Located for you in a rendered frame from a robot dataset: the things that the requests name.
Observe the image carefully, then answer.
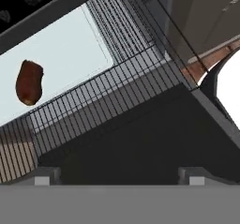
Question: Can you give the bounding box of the brown sweet potato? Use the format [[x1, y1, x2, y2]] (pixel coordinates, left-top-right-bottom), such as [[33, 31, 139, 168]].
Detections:
[[15, 59, 44, 107]]

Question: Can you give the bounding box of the beige cupboard run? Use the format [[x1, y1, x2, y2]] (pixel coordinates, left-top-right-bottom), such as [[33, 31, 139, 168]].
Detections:
[[167, 0, 240, 57]]

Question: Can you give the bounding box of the black hob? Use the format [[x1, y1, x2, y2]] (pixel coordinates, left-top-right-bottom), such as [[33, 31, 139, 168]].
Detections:
[[0, 0, 80, 35]]

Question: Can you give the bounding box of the dark grey oven door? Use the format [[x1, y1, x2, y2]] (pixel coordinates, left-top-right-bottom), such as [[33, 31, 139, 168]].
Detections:
[[37, 82, 240, 187]]

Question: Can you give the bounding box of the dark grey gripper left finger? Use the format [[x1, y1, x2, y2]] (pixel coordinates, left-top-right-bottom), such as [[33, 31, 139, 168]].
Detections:
[[11, 166, 62, 187]]

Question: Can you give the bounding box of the white and black round object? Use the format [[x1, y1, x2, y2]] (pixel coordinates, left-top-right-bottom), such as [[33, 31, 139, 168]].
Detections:
[[198, 46, 240, 132]]

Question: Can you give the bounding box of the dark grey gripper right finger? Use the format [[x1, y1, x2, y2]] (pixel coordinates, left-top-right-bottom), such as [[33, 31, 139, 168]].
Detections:
[[177, 166, 233, 187]]

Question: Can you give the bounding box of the black wire oven rack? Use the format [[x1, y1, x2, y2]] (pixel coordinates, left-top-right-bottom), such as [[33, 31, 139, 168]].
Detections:
[[84, 0, 172, 67], [0, 42, 195, 185]]

